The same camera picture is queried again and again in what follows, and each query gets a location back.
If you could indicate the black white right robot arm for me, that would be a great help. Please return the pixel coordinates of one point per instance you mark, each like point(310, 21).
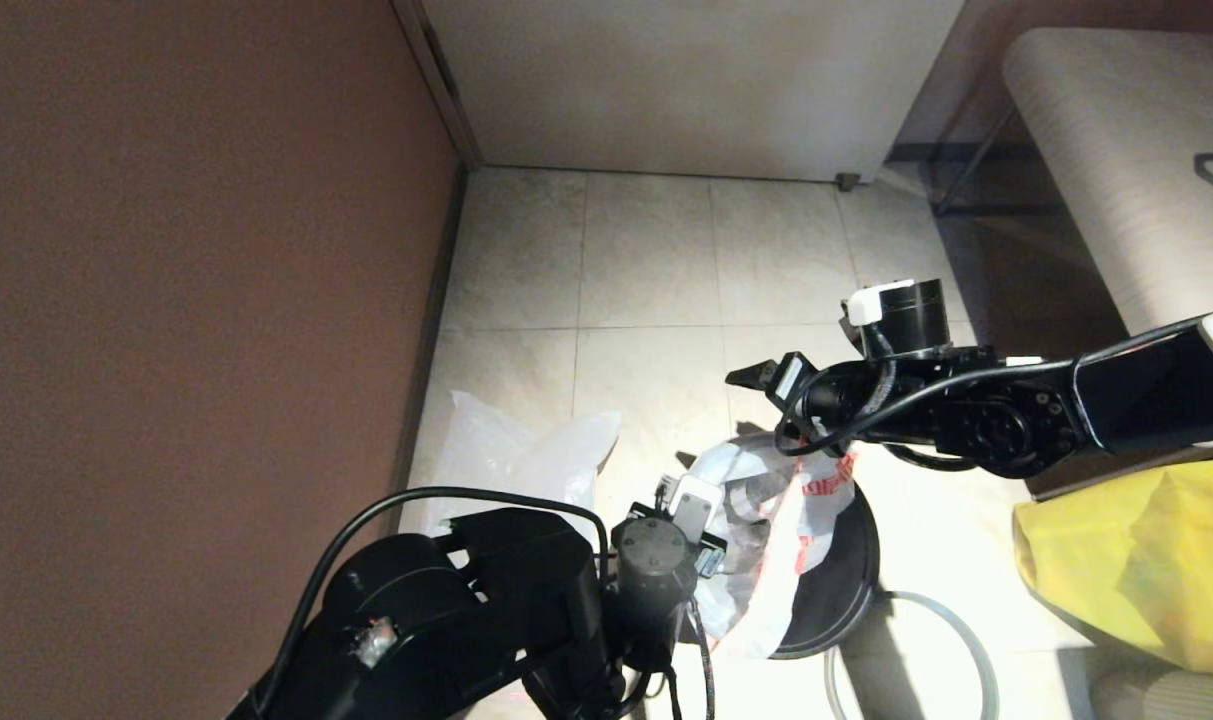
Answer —
point(1146, 400)

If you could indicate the dark baseboard strip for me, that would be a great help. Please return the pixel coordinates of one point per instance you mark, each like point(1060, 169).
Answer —
point(436, 320)

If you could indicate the grey door frame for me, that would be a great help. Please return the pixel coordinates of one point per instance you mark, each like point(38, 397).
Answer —
point(441, 80)

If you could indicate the beige woodgrain table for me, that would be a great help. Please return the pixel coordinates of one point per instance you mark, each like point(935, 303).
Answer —
point(1146, 180)

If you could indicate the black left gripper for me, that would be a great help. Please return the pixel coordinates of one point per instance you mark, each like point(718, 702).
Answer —
point(656, 560)

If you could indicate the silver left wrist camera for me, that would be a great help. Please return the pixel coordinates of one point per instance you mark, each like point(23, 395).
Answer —
point(706, 563)

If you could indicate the white red-printed trash bag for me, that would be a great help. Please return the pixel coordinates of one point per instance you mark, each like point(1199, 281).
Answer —
point(756, 540)

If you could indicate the yellow plastic bag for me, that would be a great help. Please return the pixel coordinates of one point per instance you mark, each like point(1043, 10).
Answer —
point(1136, 570)

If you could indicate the cream ribbed cylinder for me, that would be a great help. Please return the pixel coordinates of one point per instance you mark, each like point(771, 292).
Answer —
point(1166, 698)

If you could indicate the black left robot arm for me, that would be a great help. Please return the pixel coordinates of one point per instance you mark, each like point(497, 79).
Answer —
point(446, 620)

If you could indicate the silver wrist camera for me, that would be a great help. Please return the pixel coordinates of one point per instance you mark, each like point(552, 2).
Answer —
point(789, 380)
point(706, 563)

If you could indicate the thin metal table leg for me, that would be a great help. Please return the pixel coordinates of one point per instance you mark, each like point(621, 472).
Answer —
point(971, 160)

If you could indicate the small metal door stopper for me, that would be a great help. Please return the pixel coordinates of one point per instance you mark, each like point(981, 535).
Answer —
point(846, 183)

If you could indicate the black round trash bin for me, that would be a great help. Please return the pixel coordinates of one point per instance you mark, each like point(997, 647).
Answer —
point(836, 590)

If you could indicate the white door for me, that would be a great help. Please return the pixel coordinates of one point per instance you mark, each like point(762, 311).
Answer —
point(686, 90)

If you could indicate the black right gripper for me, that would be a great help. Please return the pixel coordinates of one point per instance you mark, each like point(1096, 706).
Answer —
point(866, 400)

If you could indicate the white plastic bag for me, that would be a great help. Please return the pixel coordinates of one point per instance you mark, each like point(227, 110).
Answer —
point(556, 460)

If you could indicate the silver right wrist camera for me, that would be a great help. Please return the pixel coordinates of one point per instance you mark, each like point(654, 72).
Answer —
point(789, 380)

